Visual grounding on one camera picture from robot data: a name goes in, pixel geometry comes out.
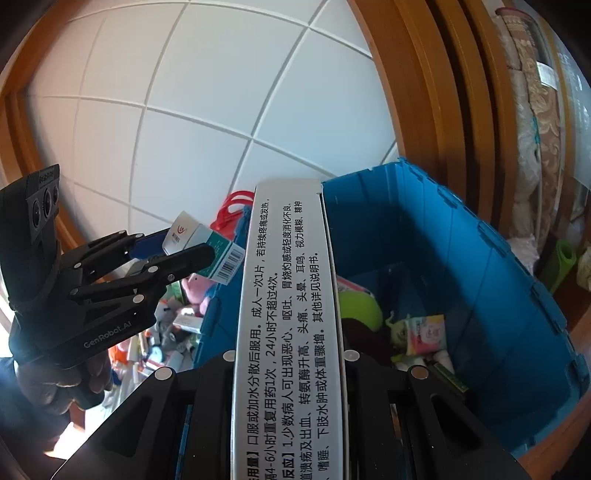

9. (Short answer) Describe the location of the pink tissue packet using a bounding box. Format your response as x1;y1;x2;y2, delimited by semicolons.
406;315;447;357

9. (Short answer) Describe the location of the white teal medicine box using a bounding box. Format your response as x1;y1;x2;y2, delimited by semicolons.
162;211;245;285

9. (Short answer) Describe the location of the long white medicine box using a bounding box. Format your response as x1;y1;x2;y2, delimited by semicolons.
230;179;349;479

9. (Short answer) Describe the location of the blue plastic storage crate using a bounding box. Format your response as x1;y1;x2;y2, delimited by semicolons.
204;160;590;456

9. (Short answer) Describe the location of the pink pig blue plush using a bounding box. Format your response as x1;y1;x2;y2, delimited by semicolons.
181;274;216;317

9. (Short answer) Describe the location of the red plastic toy suitcase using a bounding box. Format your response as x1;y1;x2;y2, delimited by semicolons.
211;190;254;240

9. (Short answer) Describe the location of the gloved left hand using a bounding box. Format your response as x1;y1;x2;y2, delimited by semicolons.
15;351;112;415

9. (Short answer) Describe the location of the green plush toy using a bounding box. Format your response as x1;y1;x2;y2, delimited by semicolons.
339;290;384;332

